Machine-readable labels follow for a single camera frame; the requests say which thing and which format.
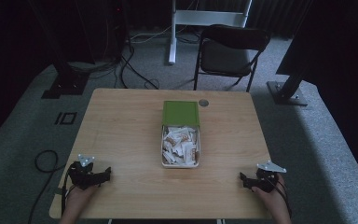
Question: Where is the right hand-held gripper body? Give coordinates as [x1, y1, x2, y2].
[253, 160, 287, 193]

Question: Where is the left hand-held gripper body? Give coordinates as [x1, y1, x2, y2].
[67, 153, 104, 191]

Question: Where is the person's left hand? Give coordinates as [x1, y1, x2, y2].
[63, 184, 102, 216]

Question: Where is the person's right hand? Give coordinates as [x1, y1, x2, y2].
[251, 174, 291, 218]

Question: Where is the white rectangular box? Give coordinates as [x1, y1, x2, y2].
[160, 124, 201, 169]

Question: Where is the pile of white paper packets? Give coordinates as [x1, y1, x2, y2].
[162, 125, 200, 166]

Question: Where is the black stand with bolted base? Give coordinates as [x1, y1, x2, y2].
[266, 0, 316, 107]

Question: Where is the green box lid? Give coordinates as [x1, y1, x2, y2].
[161, 100, 200, 128]

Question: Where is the black folding chair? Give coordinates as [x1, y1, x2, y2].
[193, 24, 271, 93]

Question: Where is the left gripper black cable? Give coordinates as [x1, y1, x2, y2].
[60, 161, 76, 217]

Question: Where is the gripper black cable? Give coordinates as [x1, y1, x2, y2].
[268, 176, 293, 218]
[60, 161, 76, 217]

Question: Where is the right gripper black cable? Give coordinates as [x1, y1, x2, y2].
[268, 176, 293, 218]

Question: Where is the black cable on floor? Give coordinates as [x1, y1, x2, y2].
[27, 149, 67, 224]

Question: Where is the black stand with base plate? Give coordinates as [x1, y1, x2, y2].
[27, 0, 90, 100]

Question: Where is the bundle of black floor cables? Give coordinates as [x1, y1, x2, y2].
[68, 0, 161, 91]

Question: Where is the white floor cable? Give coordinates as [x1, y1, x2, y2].
[130, 0, 200, 45]

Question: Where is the white metal stand frame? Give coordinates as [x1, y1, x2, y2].
[168, 0, 254, 65]

